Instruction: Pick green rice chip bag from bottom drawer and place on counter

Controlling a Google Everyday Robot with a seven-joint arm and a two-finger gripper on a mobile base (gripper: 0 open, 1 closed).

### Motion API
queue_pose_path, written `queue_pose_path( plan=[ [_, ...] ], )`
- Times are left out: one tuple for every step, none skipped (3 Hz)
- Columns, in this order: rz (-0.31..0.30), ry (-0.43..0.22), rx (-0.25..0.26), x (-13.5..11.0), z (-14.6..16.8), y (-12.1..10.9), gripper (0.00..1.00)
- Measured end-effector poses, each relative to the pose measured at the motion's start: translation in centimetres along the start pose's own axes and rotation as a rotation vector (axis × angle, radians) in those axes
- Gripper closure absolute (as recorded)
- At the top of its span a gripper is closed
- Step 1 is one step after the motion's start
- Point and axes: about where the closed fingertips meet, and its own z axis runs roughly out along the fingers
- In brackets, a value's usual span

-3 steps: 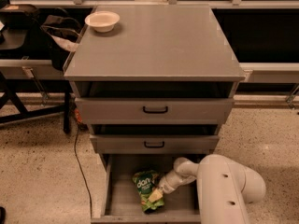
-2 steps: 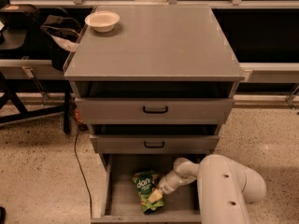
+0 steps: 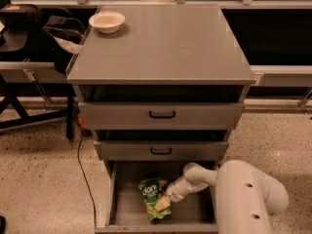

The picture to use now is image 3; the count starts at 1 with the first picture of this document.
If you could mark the grey drawer cabinet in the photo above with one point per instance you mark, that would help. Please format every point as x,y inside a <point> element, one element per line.
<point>163,53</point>

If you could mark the black folding table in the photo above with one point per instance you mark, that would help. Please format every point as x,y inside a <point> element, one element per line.
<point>29,69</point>

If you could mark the dark bag with straps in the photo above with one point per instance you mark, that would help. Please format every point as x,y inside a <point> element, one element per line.
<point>65,36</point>

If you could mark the grey open bottom drawer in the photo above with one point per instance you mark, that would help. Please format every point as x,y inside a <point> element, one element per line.
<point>126,211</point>

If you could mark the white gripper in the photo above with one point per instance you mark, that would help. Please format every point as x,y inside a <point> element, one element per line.
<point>175,191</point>

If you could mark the grey middle drawer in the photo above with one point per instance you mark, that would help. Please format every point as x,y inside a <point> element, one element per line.
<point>161,150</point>

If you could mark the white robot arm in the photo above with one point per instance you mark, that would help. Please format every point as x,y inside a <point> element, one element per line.
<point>244,196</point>

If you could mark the white bowl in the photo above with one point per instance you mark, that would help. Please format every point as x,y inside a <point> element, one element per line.
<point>107,22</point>

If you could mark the grey top drawer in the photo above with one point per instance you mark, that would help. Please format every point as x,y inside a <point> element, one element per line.
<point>161,115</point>

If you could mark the green rice chip bag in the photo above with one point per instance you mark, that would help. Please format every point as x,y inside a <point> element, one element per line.
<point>152,190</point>

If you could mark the black case on table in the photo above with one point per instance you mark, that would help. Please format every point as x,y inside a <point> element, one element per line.
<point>20,16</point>

